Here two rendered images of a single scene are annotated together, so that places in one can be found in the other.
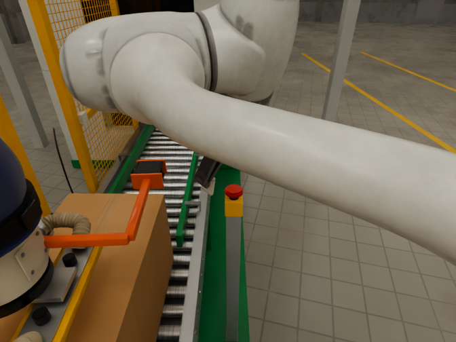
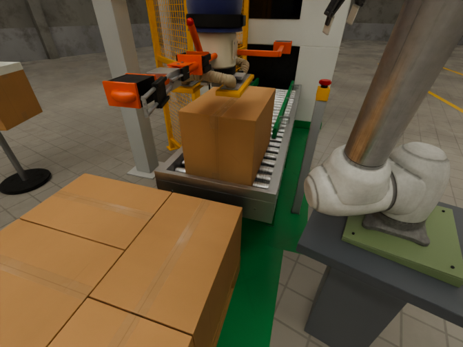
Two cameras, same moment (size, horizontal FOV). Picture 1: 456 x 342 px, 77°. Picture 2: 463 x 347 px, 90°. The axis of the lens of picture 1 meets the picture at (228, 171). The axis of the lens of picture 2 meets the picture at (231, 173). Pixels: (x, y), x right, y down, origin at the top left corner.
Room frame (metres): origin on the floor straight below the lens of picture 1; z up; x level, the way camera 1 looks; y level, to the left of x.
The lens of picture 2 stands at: (-0.64, 0.09, 1.36)
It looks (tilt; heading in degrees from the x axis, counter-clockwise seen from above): 35 degrees down; 16
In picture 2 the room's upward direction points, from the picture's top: 1 degrees clockwise
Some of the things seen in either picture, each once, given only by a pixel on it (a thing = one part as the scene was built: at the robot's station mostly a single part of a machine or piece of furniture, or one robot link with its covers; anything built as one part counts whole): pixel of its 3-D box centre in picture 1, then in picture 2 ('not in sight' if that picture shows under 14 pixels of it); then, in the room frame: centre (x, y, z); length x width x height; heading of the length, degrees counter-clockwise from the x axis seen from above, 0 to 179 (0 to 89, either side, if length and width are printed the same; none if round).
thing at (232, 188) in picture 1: (233, 193); (324, 83); (0.87, -0.02, 1.02); 0.07 x 0.07 x 0.04
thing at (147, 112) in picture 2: not in sight; (171, 85); (-0.15, 0.39, 1.22); 0.31 x 0.03 x 0.05; 16
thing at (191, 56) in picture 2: not in sight; (194, 62); (0.14, 0.46, 1.22); 0.10 x 0.08 x 0.06; 93
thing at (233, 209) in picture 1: (232, 279); (307, 160); (0.87, -0.02, 0.50); 0.07 x 0.07 x 1.00; 0
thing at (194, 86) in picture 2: not in sight; (196, 77); (0.39, 0.57, 1.11); 0.34 x 0.10 x 0.05; 3
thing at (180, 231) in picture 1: (199, 159); (289, 102); (1.82, 0.21, 0.60); 1.60 x 0.11 x 0.09; 0
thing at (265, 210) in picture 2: not in sight; (212, 199); (0.30, 0.48, 0.48); 0.70 x 0.03 x 0.15; 90
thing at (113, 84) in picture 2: not in sight; (132, 89); (-0.21, 0.45, 1.22); 0.08 x 0.07 x 0.05; 3
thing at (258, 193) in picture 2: not in sight; (211, 184); (0.30, 0.48, 0.58); 0.70 x 0.03 x 0.06; 90
